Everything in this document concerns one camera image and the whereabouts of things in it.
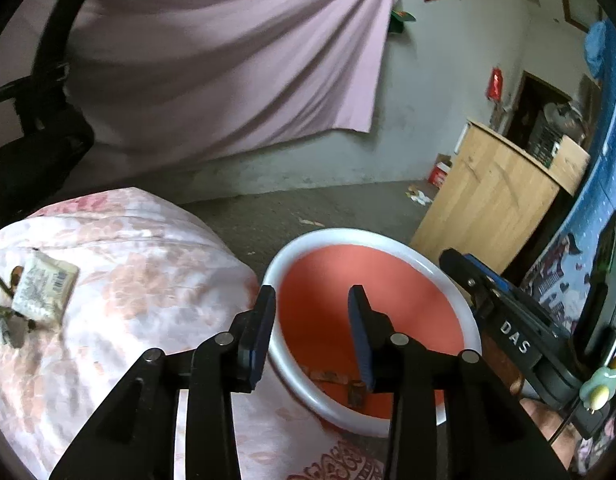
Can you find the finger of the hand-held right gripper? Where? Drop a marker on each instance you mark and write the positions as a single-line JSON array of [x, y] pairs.
[[463, 272], [508, 292]]

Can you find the wooden cabinet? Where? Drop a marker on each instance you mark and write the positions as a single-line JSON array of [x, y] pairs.
[[483, 210]]

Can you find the beige barcode packet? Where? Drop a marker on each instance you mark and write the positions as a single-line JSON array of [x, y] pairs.
[[43, 285]]

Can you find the blue printed cloth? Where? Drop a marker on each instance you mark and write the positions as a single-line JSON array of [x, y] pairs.
[[603, 170]]

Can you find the paper litter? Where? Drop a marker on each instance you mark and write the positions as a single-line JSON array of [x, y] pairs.
[[419, 195]]

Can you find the pale green toy charm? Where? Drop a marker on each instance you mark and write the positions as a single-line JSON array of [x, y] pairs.
[[603, 385]]

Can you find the red wall hanging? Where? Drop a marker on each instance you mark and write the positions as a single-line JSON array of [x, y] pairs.
[[495, 84]]

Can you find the pink hanging curtain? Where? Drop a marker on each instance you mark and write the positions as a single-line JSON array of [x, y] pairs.
[[213, 60]]

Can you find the green wall ornament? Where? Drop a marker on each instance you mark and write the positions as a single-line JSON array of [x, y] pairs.
[[401, 20]]

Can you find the red cardboard box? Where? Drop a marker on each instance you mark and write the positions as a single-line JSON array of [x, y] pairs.
[[439, 172]]

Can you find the person's right hand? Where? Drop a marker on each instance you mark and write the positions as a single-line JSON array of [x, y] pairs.
[[548, 425]]

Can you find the black office chair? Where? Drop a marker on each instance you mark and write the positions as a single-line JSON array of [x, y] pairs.
[[33, 150]]

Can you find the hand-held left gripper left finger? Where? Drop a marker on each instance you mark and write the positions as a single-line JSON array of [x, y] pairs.
[[262, 332]]

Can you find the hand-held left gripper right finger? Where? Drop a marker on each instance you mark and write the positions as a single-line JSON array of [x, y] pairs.
[[360, 342]]

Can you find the floral pink blanket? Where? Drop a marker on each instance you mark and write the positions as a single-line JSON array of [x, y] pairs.
[[138, 285]]

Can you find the dark stack of items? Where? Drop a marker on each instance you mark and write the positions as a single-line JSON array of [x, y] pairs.
[[553, 135]]

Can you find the red white-rimmed basin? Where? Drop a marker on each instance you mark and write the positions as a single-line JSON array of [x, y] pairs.
[[318, 300]]

